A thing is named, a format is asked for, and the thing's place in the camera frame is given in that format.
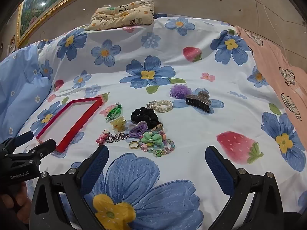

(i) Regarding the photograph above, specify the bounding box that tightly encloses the pale green bow hair tie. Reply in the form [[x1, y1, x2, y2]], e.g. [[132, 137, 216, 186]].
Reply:
[[140, 132, 163, 146]]

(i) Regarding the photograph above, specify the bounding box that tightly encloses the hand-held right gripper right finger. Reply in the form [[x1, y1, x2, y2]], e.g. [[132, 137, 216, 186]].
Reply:
[[205, 146, 286, 230]]

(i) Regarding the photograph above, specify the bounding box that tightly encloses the person's left hand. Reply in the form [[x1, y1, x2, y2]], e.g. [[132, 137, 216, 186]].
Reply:
[[0, 183, 31, 224]]

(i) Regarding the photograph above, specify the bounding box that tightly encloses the pearl hair clip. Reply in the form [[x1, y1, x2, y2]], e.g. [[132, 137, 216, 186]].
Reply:
[[146, 100, 173, 113]]

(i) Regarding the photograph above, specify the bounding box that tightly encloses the panda print cushion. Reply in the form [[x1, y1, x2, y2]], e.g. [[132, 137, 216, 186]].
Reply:
[[86, 0, 155, 31]]

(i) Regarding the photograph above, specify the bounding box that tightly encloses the pink hair clip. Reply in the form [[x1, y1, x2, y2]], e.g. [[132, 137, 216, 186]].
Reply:
[[96, 129, 111, 146]]

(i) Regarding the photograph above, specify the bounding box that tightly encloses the floral bedsheet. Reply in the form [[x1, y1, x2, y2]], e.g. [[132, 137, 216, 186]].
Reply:
[[14, 17, 307, 230]]

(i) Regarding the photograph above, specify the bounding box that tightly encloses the rhinestone chain bracelet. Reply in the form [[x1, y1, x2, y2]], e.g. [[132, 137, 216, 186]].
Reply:
[[106, 132, 132, 144]]

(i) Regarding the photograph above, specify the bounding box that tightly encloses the red shallow box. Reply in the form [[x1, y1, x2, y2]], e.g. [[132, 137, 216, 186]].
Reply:
[[36, 96, 104, 153]]

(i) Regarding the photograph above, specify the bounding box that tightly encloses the green braided hair tie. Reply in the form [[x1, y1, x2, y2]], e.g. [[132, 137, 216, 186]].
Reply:
[[105, 103, 123, 120]]

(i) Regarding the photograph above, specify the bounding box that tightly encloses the gold framed painting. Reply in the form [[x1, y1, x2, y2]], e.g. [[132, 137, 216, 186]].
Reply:
[[16, 0, 101, 49]]

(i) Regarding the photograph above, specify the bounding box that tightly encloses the colourful bead bracelet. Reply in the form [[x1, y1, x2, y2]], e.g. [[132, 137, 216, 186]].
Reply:
[[140, 131, 175, 157]]

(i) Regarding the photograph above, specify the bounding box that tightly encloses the blue pillow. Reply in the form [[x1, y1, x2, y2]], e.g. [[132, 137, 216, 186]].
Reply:
[[0, 44, 54, 139]]

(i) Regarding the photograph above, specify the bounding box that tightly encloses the pink heart print blanket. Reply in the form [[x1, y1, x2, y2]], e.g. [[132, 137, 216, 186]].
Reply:
[[234, 25, 307, 154]]

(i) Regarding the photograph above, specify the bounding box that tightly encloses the black scrunchie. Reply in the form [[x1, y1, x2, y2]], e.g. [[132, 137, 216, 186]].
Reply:
[[131, 108, 159, 128]]

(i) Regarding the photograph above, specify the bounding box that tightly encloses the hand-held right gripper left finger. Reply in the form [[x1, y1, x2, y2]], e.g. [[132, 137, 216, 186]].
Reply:
[[29, 145, 109, 230]]

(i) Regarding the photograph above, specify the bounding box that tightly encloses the purple flower hair tie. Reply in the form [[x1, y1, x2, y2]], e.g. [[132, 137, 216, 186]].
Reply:
[[170, 84, 192, 100]]

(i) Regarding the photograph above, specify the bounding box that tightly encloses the yellow hair claw clip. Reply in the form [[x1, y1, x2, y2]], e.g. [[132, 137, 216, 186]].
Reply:
[[110, 116, 127, 132]]

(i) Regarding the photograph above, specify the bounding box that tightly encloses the grey rhinestone hair claw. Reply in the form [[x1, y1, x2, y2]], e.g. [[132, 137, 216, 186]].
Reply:
[[185, 88, 211, 113]]

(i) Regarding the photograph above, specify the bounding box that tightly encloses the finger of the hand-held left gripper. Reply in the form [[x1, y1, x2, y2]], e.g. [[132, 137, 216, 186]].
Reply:
[[29, 139, 57, 160], [6, 131, 34, 149]]

